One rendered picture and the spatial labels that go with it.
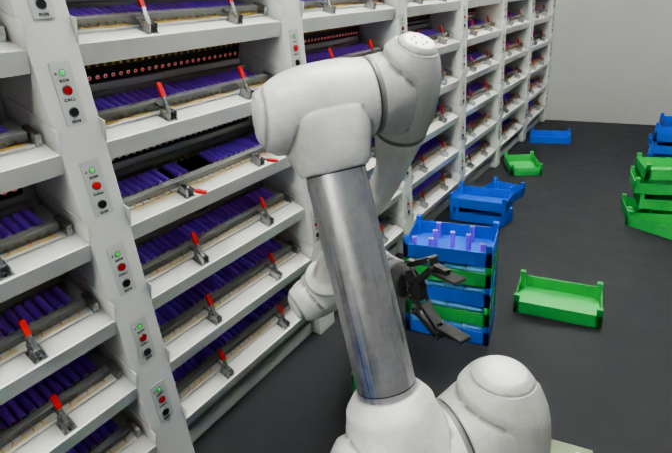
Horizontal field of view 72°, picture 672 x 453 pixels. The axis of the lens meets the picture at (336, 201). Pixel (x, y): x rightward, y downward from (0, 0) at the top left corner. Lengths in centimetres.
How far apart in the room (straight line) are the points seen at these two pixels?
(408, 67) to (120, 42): 64
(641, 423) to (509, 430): 85
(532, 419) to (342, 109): 58
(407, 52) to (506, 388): 56
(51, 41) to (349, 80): 59
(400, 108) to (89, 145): 65
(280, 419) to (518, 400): 90
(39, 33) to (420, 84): 70
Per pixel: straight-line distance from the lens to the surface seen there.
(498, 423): 87
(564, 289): 214
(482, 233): 179
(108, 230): 114
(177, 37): 122
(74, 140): 108
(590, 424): 164
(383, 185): 95
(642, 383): 181
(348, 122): 71
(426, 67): 77
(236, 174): 136
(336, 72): 73
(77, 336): 120
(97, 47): 111
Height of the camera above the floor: 115
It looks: 22 degrees down
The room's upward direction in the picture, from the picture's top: 6 degrees counter-clockwise
